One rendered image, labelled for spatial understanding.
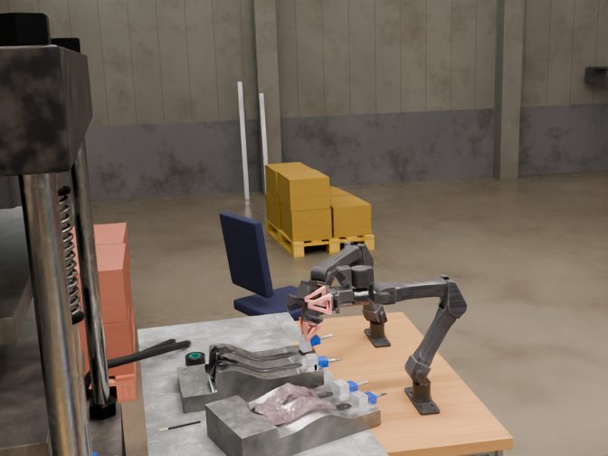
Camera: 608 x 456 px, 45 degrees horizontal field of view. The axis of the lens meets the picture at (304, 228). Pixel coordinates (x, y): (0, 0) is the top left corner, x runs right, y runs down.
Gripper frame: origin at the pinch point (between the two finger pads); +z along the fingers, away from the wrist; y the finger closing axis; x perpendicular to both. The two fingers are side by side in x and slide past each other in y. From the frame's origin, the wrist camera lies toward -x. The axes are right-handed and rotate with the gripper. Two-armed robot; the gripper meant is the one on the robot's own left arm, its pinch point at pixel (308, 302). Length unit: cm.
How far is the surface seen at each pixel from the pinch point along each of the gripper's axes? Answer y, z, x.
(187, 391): -14, 42, 32
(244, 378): -11.1, 22.5, 28.8
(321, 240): -499, -91, 110
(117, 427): -7, 67, 39
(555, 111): -881, -547, 38
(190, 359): -48, 41, 35
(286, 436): 26.5, 13.4, 32.0
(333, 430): 20.2, -2.1, 35.6
